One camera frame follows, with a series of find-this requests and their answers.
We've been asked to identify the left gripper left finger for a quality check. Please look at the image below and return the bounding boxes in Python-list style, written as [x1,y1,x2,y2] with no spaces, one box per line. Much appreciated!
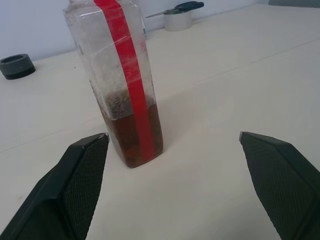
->
[0,132,111,240]

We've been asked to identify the blue-handled scissors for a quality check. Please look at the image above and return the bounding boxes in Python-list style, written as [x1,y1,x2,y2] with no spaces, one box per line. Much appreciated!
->
[145,1,205,19]

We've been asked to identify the clear bottle with red tape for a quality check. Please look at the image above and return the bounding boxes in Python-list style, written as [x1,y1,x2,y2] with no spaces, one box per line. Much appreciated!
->
[61,0,165,170]

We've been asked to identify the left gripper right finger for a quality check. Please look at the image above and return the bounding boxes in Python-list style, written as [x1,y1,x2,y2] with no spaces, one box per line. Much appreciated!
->
[238,131,320,240]

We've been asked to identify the white tape roll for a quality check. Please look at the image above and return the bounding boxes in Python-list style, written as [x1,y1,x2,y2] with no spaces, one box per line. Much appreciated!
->
[162,9,193,32]

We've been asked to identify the dark grey tape roll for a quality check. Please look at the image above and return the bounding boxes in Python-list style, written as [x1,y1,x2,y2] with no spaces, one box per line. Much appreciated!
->
[0,53,37,81]

